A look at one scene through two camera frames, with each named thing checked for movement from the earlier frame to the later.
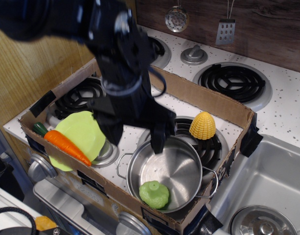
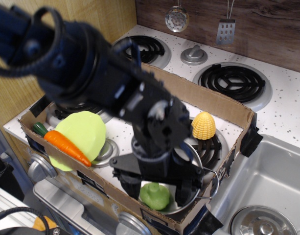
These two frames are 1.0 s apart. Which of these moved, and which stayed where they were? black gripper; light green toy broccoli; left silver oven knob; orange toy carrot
Moved: black gripper
Stayed: light green toy broccoli; left silver oven knob; orange toy carrot
